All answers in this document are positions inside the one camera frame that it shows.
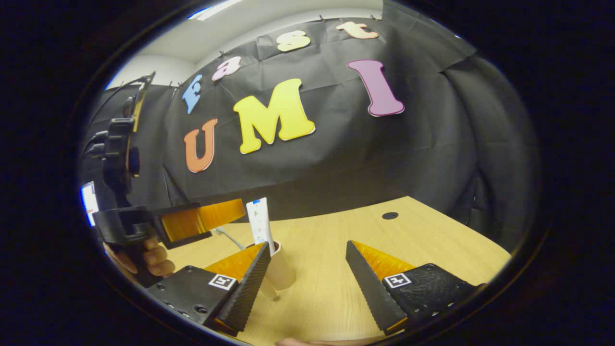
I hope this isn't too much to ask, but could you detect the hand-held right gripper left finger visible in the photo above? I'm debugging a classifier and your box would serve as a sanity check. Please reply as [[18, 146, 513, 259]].
[[147, 242, 272, 337]]

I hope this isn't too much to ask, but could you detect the white toothpaste tube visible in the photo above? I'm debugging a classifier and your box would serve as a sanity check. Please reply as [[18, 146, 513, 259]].
[[246, 197, 277, 256]]

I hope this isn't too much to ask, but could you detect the wooden desktop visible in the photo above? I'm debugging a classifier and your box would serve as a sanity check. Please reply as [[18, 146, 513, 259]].
[[163, 196, 513, 346]]

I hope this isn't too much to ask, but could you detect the beige cup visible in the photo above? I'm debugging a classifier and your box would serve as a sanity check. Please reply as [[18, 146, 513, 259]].
[[245, 240, 297, 299]]

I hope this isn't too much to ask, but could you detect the black backdrop cloth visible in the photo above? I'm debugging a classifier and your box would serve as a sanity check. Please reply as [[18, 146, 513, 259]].
[[79, 0, 541, 250]]

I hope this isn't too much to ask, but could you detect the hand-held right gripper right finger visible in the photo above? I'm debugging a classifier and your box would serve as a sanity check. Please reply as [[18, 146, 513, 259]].
[[345, 240, 481, 336]]

